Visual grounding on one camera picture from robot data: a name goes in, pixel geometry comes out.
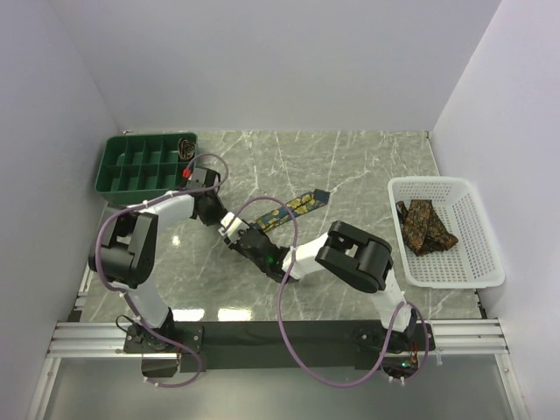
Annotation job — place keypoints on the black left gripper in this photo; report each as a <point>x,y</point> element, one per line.
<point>220,211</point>

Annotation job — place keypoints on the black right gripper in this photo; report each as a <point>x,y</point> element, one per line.
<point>234,242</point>

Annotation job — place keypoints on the blue floral yellow tie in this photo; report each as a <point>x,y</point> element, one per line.
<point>301,205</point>

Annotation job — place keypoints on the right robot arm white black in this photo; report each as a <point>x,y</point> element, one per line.
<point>361,260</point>

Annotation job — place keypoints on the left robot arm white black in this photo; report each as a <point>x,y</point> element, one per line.
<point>125,248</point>

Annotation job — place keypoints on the rolled dark tie in tray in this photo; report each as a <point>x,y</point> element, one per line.
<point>186,148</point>

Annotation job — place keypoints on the green compartment tray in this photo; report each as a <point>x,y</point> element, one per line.
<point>134,168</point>

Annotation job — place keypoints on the black base bar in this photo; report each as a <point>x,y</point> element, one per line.
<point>259,344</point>

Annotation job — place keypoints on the dark key-pattern tie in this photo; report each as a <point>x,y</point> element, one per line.
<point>422,230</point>

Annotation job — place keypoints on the white plastic basket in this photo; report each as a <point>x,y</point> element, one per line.
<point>474,262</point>

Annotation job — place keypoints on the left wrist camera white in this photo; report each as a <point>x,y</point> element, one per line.
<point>195,175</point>

